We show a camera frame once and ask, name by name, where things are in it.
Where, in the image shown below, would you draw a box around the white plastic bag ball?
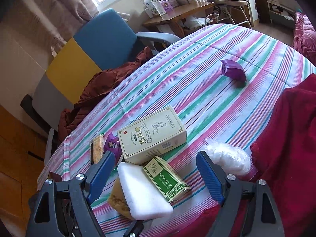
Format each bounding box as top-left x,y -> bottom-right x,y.
202,137 -> 251,177

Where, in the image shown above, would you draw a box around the red fleece blanket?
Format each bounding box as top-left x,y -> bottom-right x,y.
179,74 -> 315,236

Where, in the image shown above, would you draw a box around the wooden wardrobe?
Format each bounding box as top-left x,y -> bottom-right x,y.
1,107 -> 46,236

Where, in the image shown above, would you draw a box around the yellow white sponge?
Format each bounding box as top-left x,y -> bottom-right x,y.
108,162 -> 174,220

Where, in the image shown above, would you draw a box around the purple snack packet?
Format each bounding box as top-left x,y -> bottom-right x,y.
103,133 -> 122,163

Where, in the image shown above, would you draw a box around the green tea box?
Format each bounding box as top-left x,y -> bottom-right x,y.
143,156 -> 191,203

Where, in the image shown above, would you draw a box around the beige medicine box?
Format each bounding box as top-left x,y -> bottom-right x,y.
117,106 -> 187,165

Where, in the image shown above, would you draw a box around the striped pink green tablecloth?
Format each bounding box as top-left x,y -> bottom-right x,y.
38,24 -> 315,236

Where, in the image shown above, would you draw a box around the dark red jacket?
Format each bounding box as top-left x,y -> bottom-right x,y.
58,47 -> 154,144

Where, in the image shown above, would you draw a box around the purple wrapped packet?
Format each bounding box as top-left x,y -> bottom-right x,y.
221,59 -> 247,82

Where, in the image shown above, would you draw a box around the grey yellow blue chair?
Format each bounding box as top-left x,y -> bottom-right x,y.
20,9 -> 180,133

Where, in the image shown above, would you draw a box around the pink floral curtain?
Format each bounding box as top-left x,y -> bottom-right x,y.
2,0 -> 99,52

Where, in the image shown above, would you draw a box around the wooden side desk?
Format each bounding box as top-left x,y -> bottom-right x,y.
142,2 -> 215,38

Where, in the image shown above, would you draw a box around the white boxes on desk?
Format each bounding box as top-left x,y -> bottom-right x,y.
144,0 -> 178,16

